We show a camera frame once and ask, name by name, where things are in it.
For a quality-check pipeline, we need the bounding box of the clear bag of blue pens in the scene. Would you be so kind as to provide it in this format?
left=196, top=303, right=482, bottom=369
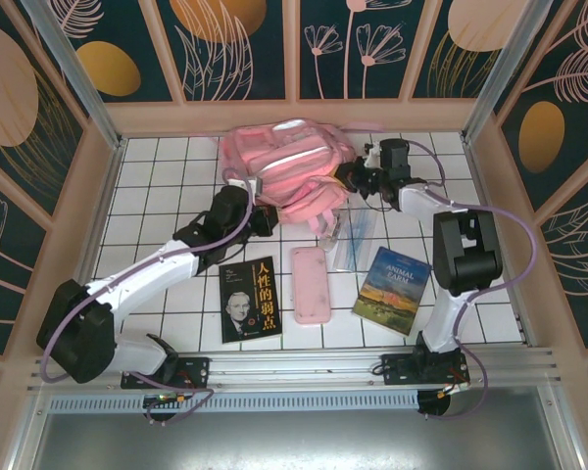
left=332, top=205, right=376, bottom=272

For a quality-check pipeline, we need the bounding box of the pink backpack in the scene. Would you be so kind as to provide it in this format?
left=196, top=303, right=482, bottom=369
left=210, top=117, right=387, bottom=236

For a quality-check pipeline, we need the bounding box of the black book with portrait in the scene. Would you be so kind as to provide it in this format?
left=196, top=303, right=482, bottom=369
left=219, top=255, right=284, bottom=345

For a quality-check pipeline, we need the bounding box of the pink pencil case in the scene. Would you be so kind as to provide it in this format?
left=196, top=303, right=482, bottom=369
left=291, top=246, right=333, bottom=328

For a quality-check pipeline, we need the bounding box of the Animal Farm book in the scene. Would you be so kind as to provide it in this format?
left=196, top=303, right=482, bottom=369
left=351, top=246, right=433, bottom=338

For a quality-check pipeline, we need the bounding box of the small circuit board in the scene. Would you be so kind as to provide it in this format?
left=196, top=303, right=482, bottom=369
left=143, top=393, right=190, bottom=408

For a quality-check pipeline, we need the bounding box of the grey metal sheet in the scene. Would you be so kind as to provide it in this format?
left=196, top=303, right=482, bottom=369
left=9, top=410, right=584, bottom=470

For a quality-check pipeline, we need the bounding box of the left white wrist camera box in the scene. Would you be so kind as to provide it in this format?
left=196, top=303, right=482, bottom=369
left=223, top=175, right=267, bottom=198

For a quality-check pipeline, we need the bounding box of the right aluminium side rail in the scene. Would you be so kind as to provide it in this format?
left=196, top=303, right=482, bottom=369
left=462, top=139, right=540, bottom=348

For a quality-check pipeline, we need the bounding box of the right aluminium corner post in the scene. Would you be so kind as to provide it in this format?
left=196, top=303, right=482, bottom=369
left=460, top=0, right=553, bottom=144

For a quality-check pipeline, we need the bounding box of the aluminium corner post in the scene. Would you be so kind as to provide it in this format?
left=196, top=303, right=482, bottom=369
left=22, top=0, right=128, bottom=153
left=460, top=0, right=553, bottom=144

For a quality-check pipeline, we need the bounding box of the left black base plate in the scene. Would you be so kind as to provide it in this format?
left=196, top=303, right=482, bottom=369
left=121, top=355, right=212, bottom=391

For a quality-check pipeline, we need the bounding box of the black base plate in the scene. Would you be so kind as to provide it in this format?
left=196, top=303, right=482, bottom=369
left=380, top=352, right=471, bottom=388
left=121, top=355, right=212, bottom=391

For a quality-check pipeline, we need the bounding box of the aluminium mounting rail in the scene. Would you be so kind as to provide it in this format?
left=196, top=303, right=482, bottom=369
left=26, top=346, right=564, bottom=396

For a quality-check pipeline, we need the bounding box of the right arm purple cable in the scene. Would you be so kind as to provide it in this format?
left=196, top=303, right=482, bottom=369
left=367, top=138, right=541, bottom=422

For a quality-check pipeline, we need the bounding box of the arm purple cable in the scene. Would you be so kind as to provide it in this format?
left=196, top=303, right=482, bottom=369
left=367, top=138, right=541, bottom=422
left=38, top=165, right=221, bottom=426

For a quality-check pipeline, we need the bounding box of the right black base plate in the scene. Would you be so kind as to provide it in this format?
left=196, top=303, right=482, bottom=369
left=380, top=352, right=471, bottom=388

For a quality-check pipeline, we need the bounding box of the slotted grey cable duct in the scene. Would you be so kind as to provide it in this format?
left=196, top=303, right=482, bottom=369
left=48, top=394, right=420, bottom=413

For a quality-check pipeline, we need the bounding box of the left aluminium corner post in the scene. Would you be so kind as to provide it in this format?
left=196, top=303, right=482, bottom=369
left=22, top=0, right=128, bottom=153

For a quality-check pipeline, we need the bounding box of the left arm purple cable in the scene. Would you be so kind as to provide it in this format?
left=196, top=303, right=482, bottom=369
left=38, top=165, right=221, bottom=426

